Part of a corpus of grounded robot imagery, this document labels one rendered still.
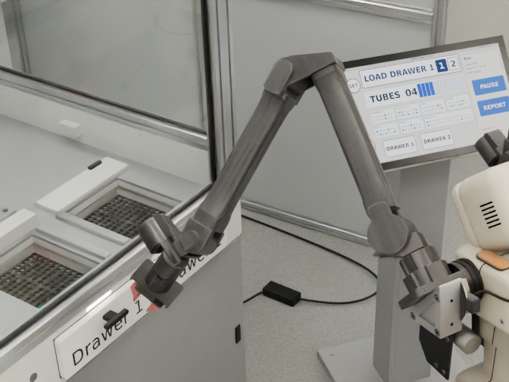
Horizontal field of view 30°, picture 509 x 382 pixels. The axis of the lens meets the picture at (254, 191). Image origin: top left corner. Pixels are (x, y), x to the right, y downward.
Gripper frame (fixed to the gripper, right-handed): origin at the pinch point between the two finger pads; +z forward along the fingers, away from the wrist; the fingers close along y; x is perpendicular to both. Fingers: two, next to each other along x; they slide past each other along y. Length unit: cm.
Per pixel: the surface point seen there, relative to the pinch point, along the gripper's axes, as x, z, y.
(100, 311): 2.5, 9.3, 6.4
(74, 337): 10.9, 10.5, 6.9
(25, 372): 23.7, 12.5, 9.8
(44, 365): 18.8, 14.1, 8.0
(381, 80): -91, -21, -11
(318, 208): -165, 99, -24
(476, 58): -112, -32, -28
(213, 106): -48, -15, 17
